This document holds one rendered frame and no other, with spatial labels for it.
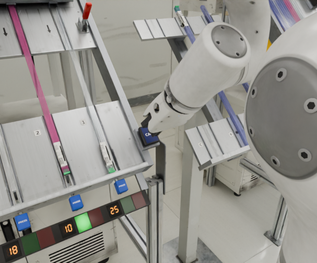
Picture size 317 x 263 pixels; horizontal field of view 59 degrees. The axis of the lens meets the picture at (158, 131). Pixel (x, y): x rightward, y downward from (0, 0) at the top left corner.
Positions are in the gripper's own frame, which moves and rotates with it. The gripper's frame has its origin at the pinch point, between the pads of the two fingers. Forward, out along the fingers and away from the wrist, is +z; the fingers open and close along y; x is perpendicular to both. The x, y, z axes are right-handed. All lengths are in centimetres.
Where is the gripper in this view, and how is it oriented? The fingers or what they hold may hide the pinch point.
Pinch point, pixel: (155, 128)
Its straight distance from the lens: 68.1
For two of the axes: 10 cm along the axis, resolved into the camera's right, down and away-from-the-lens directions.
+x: -3.9, -8.9, 2.5
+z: -3.5, 3.9, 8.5
